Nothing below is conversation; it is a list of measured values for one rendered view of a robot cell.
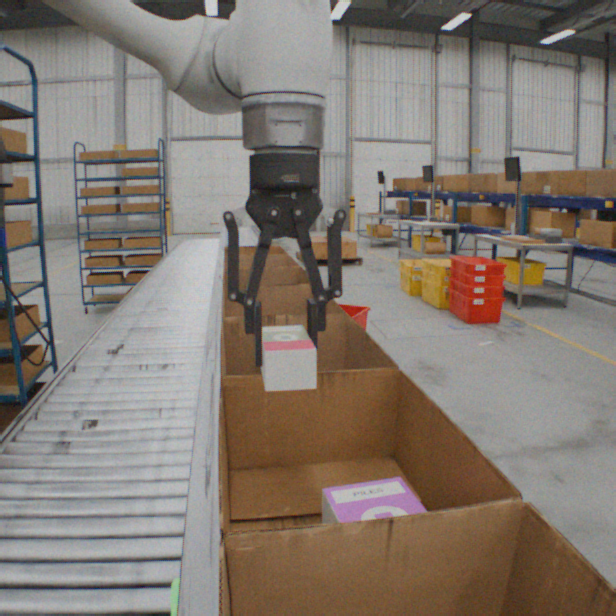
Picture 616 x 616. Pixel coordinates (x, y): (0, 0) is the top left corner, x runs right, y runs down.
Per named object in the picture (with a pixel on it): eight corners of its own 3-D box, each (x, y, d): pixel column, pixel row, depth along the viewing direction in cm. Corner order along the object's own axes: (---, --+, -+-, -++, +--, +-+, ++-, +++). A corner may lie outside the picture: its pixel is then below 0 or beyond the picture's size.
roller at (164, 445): (1, 465, 113) (9, 457, 118) (208, 461, 120) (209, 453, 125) (-2, 446, 112) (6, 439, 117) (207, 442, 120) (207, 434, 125)
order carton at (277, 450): (225, 471, 83) (219, 376, 79) (395, 458, 88) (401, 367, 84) (230, 666, 45) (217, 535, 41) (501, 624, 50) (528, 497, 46)
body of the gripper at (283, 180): (245, 150, 50) (246, 242, 52) (329, 150, 51) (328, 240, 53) (243, 155, 57) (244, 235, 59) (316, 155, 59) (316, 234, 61)
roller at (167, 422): (26, 434, 130) (23, 417, 129) (210, 429, 138) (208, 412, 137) (20, 442, 125) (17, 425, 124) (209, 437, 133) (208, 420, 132)
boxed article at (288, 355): (265, 391, 55) (264, 351, 54) (259, 361, 64) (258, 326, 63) (316, 389, 56) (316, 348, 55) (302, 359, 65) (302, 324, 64)
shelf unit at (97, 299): (83, 314, 564) (72, 140, 521) (93, 305, 612) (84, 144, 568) (166, 311, 580) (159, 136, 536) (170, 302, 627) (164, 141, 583)
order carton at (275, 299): (224, 340, 158) (222, 286, 155) (318, 337, 163) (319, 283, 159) (223, 387, 120) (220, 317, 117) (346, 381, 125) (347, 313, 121)
